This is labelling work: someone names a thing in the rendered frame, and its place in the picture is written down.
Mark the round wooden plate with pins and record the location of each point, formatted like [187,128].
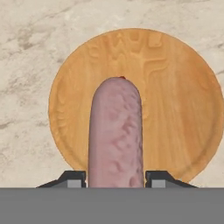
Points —
[180,110]

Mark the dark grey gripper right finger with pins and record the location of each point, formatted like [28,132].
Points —
[159,178]

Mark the pink sausage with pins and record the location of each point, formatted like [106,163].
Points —
[116,134]

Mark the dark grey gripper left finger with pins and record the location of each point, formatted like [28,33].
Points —
[72,178]

